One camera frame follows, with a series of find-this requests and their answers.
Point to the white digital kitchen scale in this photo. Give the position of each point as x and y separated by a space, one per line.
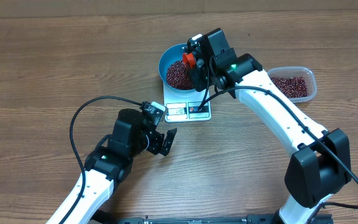
183 105

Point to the red plastic scoop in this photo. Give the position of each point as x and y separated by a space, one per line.
189 59

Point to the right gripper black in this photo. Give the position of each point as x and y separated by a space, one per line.
197 81

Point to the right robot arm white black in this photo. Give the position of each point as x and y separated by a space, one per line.
319 159

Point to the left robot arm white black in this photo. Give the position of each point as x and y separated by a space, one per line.
111 161

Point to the red beans in container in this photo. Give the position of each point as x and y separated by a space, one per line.
294 87

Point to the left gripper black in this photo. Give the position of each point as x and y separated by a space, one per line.
158 137

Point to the red beans in bowl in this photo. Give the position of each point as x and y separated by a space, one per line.
178 76

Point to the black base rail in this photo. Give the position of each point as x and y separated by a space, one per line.
101 217

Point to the blue bowl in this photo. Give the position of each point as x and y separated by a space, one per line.
171 55

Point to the clear plastic container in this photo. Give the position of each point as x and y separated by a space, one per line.
307 74

